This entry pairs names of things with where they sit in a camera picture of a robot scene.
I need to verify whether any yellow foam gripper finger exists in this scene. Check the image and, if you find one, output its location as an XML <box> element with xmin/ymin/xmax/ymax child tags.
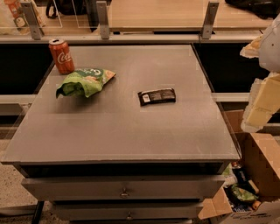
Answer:
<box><xmin>241</xmin><ymin>73</ymin><xmax>280</xmax><ymax>133</ymax></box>
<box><xmin>240</xmin><ymin>36</ymin><xmax>263</xmax><ymax>59</ymax></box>

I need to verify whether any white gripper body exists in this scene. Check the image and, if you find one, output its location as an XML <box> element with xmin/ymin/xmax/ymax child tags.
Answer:
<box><xmin>259</xmin><ymin>14</ymin><xmax>280</xmax><ymax>73</ymax></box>

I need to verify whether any black rxbar chocolate wrapper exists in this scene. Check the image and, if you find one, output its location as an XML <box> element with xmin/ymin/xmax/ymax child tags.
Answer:
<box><xmin>137</xmin><ymin>88</ymin><xmax>176</xmax><ymax>106</ymax></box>

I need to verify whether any black object top right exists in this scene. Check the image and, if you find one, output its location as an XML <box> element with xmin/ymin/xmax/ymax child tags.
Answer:
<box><xmin>225</xmin><ymin>0</ymin><xmax>280</xmax><ymax>19</ymax></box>

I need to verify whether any cardboard box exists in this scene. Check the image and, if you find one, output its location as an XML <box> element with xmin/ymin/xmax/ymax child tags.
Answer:
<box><xmin>199</xmin><ymin>110</ymin><xmax>280</xmax><ymax>224</ymax></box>

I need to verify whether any green snack bag in box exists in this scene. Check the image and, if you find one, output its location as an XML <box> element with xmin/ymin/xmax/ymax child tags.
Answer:
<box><xmin>231</xmin><ymin>185</ymin><xmax>258</xmax><ymax>203</ymax></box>

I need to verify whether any green chip bag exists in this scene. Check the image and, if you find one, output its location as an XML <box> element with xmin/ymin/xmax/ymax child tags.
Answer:
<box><xmin>56</xmin><ymin>68</ymin><xmax>116</xmax><ymax>98</ymax></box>

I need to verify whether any grey drawer cabinet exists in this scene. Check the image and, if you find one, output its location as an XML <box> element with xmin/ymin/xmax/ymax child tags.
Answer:
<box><xmin>2</xmin><ymin>45</ymin><xmax>239</xmax><ymax>224</ymax></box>

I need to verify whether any orange soda can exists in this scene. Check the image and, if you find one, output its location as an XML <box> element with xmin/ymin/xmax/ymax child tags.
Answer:
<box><xmin>49</xmin><ymin>38</ymin><xmax>74</xmax><ymax>74</ymax></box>

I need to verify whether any black bag on desk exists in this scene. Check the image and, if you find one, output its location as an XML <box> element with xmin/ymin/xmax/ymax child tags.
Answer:
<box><xmin>45</xmin><ymin>0</ymin><xmax>95</xmax><ymax>19</ymax></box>

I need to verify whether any lower grey drawer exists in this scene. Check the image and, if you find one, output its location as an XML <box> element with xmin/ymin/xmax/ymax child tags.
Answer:
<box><xmin>52</xmin><ymin>202</ymin><xmax>203</xmax><ymax>221</ymax></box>

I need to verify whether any grey drawer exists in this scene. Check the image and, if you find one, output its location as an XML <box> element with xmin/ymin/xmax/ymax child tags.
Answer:
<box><xmin>52</xmin><ymin>202</ymin><xmax>203</xmax><ymax>221</ymax></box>
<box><xmin>22</xmin><ymin>175</ymin><xmax>224</xmax><ymax>201</ymax></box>

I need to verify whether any upper grey drawer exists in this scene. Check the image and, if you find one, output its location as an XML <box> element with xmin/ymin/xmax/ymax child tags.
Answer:
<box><xmin>22</xmin><ymin>175</ymin><xmax>224</xmax><ymax>201</ymax></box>

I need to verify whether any grey metal bracket right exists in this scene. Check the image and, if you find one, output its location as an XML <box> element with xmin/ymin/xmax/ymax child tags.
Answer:
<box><xmin>200</xmin><ymin>1</ymin><xmax>219</xmax><ymax>39</ymax></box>

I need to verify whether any grey metal bracket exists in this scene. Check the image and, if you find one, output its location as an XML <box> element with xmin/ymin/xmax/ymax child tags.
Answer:
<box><xmin>96</xmin><ymin>1</ymin><xmax>110</xmax><ymax>39</ymax></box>
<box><xmin>20</xmin><ymin>0</ymin><xmax>43</xmax><ymax>40</ymax></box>
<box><xmin>200</xmin><ymin>1</ymin><xmax>219</xmax><ymax>39</ymax></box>

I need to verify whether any grey metal bracket middle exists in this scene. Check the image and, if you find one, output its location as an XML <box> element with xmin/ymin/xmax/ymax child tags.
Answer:
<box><xmin>96</xmin><ymin>1</ymin><xmax>110</xmax><ymax>39</ymax></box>

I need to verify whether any grey metal bracket left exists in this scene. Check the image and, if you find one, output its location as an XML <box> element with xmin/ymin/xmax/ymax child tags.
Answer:
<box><xmin>20</xmin><ymin>0</ymin><xmax>43</xmax><ymax>40</ymax></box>

